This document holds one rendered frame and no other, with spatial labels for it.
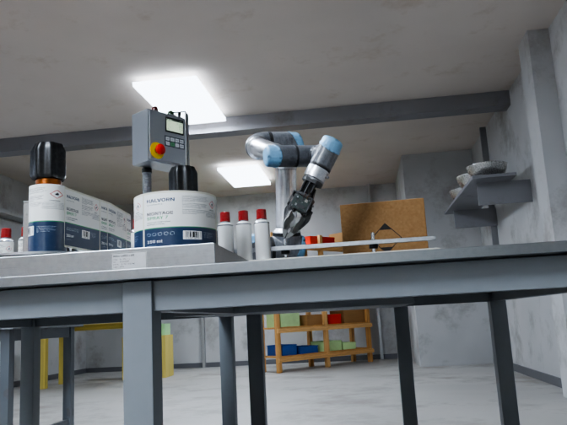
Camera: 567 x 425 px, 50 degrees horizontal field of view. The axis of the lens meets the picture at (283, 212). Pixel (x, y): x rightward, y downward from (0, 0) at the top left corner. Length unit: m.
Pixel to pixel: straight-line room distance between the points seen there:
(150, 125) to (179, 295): 1.07
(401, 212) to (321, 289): 1.08
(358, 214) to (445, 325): 6.70
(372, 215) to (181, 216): 0.97
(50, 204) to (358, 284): 0.77
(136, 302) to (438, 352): 7.77
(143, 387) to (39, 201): 0.55
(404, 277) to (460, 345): 7.72
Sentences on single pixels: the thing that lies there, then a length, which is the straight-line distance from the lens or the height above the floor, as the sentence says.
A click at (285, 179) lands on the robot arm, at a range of 2.46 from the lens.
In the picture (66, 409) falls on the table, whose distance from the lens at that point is 4.12.
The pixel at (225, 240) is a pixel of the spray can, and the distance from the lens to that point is 2.02.
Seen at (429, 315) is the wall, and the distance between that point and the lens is 8.83.
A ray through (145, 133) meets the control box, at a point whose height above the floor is 1.38.
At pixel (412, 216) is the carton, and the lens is 2.22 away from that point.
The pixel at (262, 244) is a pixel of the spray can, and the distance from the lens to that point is 2.00.
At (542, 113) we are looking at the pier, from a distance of 5.48.
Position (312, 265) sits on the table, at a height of 0.81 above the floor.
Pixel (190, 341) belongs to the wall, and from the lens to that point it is 11.11.
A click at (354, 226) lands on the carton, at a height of 1.04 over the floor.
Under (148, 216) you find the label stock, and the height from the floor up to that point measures 0.97.
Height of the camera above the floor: 0.71
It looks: 10 degrees up
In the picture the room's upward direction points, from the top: 3 degrees counter-clockwise
